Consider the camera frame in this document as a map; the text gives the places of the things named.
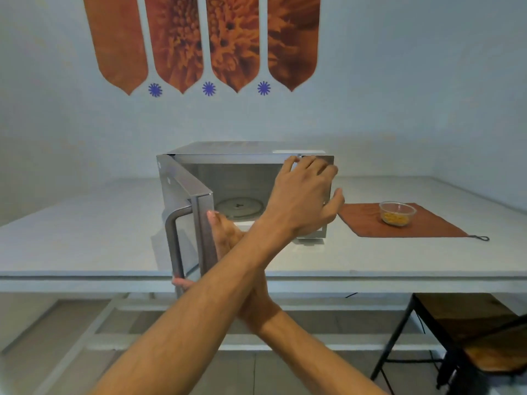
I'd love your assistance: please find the person's right hand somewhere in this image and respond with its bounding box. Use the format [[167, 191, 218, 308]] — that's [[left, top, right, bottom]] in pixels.
[[172, 210, 283, 334]]

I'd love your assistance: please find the person's left hand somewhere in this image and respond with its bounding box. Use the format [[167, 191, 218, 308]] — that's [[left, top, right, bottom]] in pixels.
[[257, 156, 346, 240]]

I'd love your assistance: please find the silver microwave oven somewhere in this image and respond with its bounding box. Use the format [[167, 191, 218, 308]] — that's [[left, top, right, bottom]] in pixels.
[[156, 140, 335, 298]]

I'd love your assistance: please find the person's left forearm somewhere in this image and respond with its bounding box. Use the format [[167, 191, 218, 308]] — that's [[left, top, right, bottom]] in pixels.
[[88, 218, 298, 395]]

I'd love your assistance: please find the person's right forearm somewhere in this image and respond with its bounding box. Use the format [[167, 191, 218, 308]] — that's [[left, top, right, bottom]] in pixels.
[[241, 306, 389, 395]]

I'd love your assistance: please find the glass microwave turntable plate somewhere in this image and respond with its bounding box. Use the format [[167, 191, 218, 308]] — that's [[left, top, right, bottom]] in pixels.
[[215, 196, 265, 221]]

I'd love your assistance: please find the clear glass bowl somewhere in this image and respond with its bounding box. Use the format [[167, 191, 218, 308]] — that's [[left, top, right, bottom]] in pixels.
[[379, 201, 417, 227]]

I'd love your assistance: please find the orange cloth with loop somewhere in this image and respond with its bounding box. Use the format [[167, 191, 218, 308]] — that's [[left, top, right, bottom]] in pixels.
[[338, 202, 490, 242]]

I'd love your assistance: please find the white metal table frame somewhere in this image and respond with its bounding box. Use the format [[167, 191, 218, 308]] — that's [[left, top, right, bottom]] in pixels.
[[33, 292, 447, 395]]

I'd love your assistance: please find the wooden stool black frame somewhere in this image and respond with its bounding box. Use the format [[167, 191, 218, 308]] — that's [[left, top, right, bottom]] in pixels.
[[436, 314, 527, 395], [370, 293, 520, 395]]

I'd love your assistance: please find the orange flower wall panel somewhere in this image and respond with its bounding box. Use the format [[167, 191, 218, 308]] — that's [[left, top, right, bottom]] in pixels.
[[144, 0, 205, 94]]

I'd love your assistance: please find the plain orange wall panel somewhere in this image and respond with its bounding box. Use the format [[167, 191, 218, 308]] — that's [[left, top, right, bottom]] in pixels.
[[82, 0, 149, 96]]

